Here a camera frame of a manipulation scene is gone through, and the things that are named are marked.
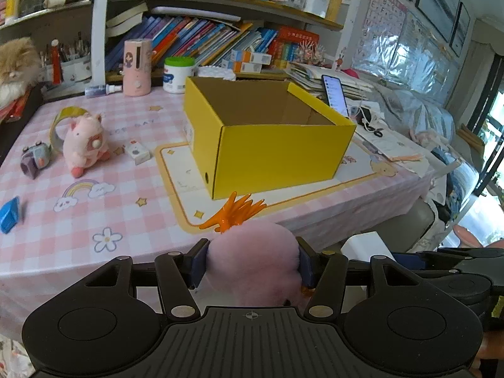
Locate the pink chick plush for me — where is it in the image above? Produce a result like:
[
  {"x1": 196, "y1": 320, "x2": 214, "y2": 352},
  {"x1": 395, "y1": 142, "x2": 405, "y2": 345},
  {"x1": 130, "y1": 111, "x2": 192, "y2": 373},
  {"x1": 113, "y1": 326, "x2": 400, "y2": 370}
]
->
[{"x1": 200, "y1": 192, "x2": 309, "y2": 309}]

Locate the small white staples box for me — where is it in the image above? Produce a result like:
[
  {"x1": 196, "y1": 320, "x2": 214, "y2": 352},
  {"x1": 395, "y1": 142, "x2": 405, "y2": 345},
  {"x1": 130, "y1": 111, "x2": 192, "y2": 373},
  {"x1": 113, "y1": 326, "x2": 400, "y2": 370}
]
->
[{"x1": 125, "y1": 140, "x2": 151, "y2": 166}]

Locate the pink pig plush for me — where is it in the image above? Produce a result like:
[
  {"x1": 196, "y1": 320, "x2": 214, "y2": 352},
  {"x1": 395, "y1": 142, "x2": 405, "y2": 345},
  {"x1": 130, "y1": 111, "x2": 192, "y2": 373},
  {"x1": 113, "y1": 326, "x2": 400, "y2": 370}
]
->
[{"x1": 62, "y1": 113, "x2": 111, "y2": 178}]

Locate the yellow tape roll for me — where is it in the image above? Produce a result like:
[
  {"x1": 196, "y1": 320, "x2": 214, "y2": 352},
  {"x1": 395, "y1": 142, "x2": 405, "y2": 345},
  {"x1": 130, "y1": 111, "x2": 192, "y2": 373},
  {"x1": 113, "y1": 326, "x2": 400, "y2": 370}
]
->
[{"x1": 49, "y1": 106, "x2": 90, "y2": 155}]

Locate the blue plastic packet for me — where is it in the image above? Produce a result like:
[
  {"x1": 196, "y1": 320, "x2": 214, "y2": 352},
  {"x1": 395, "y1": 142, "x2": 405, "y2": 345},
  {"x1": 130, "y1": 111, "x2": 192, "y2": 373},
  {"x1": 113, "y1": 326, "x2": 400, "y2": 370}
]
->
[{"x1": 0, "y1": 197, "x2": 20, "y2": 234}]

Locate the white charger block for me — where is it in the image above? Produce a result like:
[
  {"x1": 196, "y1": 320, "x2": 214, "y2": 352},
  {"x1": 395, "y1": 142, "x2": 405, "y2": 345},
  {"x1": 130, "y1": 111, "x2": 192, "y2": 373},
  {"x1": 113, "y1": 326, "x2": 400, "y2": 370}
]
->
[{"x1": 341, "y1": 231, "x2": 394, "y2": 262}]

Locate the pink checked tablecloth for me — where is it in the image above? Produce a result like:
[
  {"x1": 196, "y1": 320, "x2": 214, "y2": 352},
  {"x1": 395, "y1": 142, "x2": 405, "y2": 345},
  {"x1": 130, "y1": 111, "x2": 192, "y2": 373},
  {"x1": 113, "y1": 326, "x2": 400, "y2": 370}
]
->
[{"x1": 1, "y1": 89, "x2": 432, "y2": 339}]

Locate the yellow cardboard box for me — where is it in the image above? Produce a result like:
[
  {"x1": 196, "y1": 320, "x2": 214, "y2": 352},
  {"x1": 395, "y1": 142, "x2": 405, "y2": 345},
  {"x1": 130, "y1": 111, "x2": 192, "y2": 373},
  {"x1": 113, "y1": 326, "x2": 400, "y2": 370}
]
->
[{"x1": 184, "y1": 77, "x2": 356, "y2": 200}]

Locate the smartphone with lit screen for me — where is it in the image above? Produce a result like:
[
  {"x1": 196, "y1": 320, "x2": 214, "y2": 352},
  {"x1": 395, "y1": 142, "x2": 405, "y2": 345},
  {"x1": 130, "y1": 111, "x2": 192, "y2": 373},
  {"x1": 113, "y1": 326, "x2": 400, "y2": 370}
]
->
[{"x1": 321, "y1": 75, "x2": 348, "y2": 118}]

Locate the small spray bottle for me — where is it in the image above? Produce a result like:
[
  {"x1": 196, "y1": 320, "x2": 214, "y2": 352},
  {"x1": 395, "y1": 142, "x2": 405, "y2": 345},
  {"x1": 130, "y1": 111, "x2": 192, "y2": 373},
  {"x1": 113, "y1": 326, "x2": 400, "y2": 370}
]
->
[{"x1": 84, "y1": 84, "x2": 122, "y2": 98}]

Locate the white jar green lid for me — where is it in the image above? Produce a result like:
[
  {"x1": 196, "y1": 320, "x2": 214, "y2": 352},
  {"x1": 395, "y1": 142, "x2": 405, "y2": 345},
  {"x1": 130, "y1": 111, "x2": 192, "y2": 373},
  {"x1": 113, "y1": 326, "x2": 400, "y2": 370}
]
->
[{"x1": 162, "y1": 56, "x2": 196, "y2": 94}]

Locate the pink humidifier cylinder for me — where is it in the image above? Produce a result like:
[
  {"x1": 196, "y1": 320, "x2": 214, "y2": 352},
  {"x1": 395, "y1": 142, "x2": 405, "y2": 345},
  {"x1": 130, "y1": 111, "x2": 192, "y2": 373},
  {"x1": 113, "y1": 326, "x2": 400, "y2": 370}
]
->
[{"x1": 122, "y1": 38, "x2": 152, "y2": 96}]

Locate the white pen holder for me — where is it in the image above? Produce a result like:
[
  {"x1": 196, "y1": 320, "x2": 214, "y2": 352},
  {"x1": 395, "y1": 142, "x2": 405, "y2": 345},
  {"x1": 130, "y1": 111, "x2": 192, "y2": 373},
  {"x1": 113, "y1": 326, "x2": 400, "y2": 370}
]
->
[{"x1": 38, "y1": 55, "x2": 91, "y2": 83}]

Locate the red paper stack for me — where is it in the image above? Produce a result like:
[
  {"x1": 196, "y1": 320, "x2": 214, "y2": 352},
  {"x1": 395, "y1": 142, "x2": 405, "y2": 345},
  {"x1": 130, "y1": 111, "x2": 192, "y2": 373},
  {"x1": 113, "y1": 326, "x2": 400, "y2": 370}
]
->
[{"x1": 0, "y1": 88, "x2": 32, "y2": 123}]

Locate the row of colourful books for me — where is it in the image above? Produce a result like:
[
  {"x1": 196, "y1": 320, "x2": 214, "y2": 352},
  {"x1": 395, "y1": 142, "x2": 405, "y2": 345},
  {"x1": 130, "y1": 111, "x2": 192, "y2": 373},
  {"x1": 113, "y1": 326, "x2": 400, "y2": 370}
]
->
[{"x1": 104, "y1": 14, "x2": 278, "y2": 72}]

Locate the orange white fluffy cat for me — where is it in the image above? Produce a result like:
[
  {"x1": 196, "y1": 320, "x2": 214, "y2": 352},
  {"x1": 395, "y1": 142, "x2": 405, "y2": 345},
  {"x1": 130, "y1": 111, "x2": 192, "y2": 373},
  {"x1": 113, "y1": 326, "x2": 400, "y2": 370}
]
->
[{"x1": 0, "y1": 37, "x2": 41, "y2": 108}]

